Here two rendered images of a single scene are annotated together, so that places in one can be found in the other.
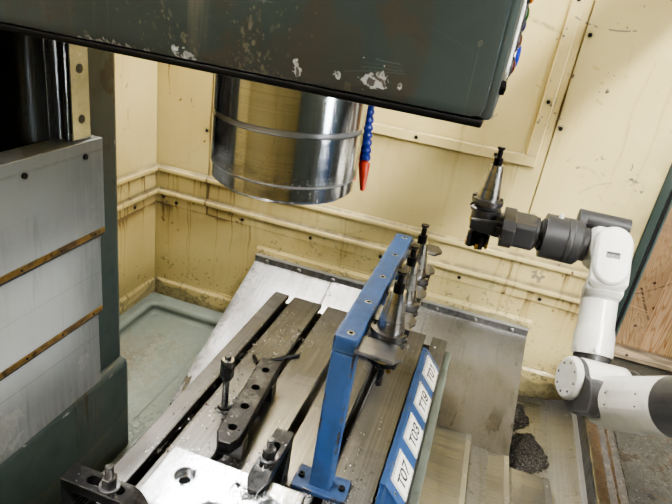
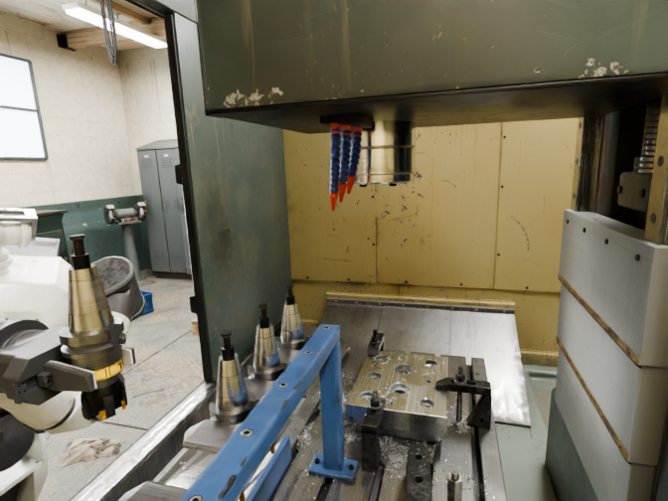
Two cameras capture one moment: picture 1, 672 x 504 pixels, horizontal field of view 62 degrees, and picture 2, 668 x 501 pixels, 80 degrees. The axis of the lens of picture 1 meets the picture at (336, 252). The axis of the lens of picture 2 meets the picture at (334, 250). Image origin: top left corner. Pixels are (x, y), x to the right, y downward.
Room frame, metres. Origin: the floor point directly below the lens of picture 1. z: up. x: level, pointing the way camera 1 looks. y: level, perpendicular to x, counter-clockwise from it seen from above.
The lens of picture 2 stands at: (1.48, 0.01, 1.54)
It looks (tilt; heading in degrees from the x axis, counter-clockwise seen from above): 12 degrees down; 183
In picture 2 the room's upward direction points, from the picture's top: 2 degrees counter-clockwise
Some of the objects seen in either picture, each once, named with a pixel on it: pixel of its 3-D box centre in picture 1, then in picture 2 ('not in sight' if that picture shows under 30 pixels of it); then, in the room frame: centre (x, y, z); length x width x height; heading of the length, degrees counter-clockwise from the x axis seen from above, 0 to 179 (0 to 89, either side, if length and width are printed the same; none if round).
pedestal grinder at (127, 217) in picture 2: not in sight; (129, 245); (-3.85, -3.08, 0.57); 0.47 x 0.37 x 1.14; 136
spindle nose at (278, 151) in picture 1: (288, 126); (377, 154); (0.60, 0.07, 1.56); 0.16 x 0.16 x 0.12
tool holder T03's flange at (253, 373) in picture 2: (402, 303); (267, 371); (0.89, -0.13, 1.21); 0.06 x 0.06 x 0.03
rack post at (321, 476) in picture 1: (332, 422); (331, 407); (0.74, -0.04, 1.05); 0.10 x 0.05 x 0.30; 76
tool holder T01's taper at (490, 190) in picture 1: (492, 181); (86, 296); (1.08, -0.28, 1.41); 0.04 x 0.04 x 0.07
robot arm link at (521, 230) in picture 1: (532, 231); (33, 355); (1.05, -0.38, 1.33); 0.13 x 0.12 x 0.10; 166
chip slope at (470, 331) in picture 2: not in sight; (407, 359); (-0.05, 0.23, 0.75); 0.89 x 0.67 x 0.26; 76
